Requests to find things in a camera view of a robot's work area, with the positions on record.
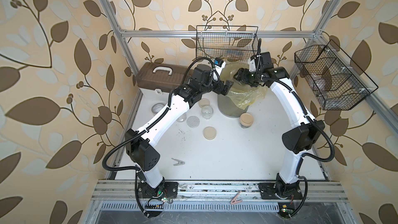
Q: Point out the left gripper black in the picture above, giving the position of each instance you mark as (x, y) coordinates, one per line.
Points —
(224, 87)

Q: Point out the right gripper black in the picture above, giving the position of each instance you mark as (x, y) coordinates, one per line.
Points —
(243, 74)

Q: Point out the beige jar lid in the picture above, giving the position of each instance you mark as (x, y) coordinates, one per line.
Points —
(209, 133)
(204, 102)

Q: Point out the jar with beige lid back-left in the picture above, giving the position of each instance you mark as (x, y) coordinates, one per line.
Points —
(207, 112)

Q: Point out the jar with beige lid back-right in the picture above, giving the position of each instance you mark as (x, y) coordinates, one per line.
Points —
(246, 120)

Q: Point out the patterned white jar lid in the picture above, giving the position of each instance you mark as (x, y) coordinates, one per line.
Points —
(193, 121)

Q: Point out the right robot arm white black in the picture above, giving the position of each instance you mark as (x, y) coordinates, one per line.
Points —
(305, 129)

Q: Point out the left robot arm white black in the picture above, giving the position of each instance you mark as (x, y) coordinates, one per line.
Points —
(202, 76)

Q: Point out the yellow trash bag liner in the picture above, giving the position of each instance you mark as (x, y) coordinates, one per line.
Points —
(248, 95)

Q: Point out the mesh trash bin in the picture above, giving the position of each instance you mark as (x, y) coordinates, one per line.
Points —
(231, 105)

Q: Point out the tape roll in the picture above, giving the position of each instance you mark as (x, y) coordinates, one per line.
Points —
(157, 107)

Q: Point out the brown lidded storage box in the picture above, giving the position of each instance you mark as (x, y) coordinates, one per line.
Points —
(160, 76)

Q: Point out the grey clip on table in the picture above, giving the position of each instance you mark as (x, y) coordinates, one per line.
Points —
(178, 162)

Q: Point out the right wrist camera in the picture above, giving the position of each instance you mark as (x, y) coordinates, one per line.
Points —
(256, 62)

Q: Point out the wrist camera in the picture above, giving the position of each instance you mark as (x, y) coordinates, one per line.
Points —
(256, 62)
(219, 64)

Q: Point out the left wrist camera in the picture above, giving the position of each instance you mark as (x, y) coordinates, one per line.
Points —
(219, 64)

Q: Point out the back wire basket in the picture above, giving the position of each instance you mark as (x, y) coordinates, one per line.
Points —
(231, 43)

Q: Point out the wire basket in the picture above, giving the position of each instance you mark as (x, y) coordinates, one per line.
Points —
(231, 43)
(337, 81)

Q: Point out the right wire basket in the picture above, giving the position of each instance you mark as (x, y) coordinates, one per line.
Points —
(337, 81)

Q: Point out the pink clip on rail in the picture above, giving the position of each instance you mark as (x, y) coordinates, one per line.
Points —
(236, 199)

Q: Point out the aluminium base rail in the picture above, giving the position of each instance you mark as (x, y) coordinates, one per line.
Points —
(213, 196)

